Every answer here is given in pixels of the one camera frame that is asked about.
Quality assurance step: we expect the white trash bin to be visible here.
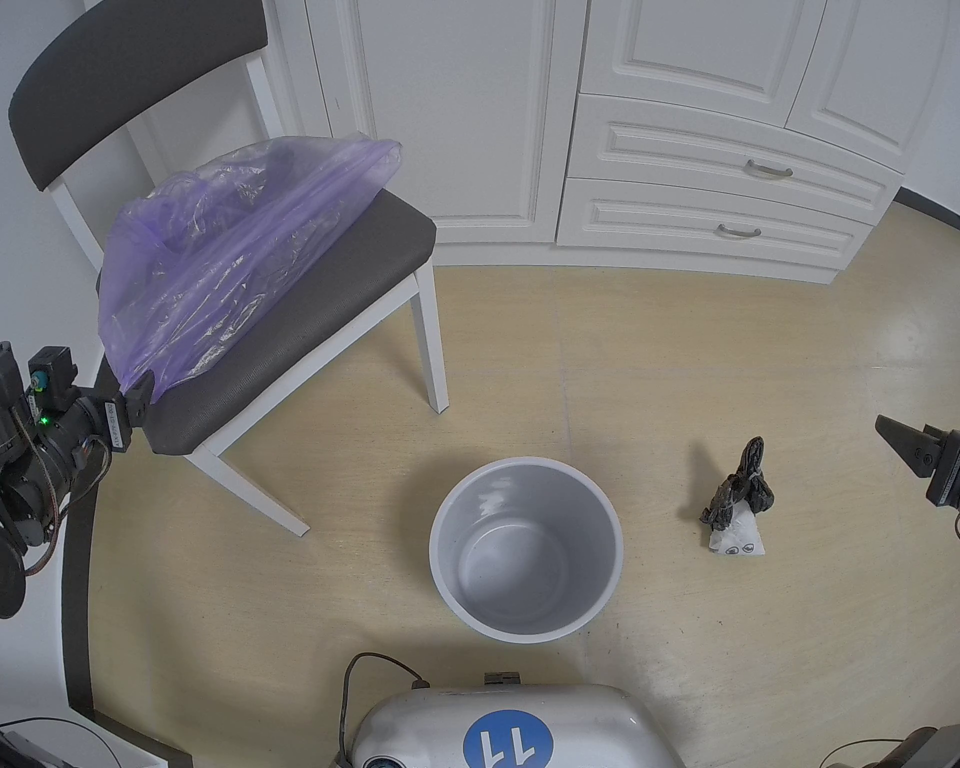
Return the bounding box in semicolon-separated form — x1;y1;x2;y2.
429;457;625;645

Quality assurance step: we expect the purple plastic bag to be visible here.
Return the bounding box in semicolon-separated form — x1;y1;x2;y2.
99;131;405;410

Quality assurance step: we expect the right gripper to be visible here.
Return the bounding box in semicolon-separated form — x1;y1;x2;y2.
875;414;960;511

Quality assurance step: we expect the black cable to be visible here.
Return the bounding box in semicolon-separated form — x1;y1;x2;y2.
339;654;432;760

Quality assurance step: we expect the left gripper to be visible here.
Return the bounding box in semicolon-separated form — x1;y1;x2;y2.
48;372;155;470

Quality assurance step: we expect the white chair grey seat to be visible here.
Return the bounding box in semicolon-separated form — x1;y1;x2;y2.
7;0;450;537

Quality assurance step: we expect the crumpled black plastic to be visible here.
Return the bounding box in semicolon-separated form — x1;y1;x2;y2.
699;436;776;526

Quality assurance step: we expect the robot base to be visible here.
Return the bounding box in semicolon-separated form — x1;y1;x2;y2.
351;671;687;768

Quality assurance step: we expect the white wardrobe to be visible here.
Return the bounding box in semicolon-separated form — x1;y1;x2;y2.
262;0;960;286

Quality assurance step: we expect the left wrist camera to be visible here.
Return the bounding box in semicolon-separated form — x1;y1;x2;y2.
27;345;81;421

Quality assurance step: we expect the white printed wrapper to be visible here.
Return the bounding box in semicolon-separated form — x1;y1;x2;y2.
707;504;768;560

